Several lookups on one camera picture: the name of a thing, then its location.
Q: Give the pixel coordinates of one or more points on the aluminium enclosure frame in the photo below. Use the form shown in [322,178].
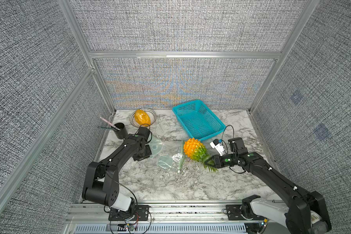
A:
[44,65]

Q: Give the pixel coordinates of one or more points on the yellow crumbed bread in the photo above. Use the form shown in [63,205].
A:
[142,118]

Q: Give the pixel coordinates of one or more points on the clear zip-top bag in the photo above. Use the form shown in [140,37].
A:
[168,155]

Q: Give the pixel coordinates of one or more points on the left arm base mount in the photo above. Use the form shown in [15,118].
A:
[135,213]

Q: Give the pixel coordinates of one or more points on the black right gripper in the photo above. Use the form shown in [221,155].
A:
[217,160]

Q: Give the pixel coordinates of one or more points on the pink handled utensil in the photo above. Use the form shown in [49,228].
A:
[110,124]

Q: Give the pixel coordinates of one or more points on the aluminium front rail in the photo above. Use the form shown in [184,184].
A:
[170,217]

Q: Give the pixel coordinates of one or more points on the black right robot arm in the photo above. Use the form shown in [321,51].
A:
[300,211]

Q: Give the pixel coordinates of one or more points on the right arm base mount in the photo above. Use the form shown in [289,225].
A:
[243,211]

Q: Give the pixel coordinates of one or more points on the black cup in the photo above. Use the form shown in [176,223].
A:
[120,131]

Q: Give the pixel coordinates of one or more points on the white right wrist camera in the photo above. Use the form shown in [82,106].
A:
[217,145]

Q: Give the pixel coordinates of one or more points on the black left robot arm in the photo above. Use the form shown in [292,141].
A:
[101,184]

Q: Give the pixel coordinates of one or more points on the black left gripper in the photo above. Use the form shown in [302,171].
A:
[148,153]

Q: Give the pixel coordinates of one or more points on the teal plastic basket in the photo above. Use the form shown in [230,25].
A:
[198,120]

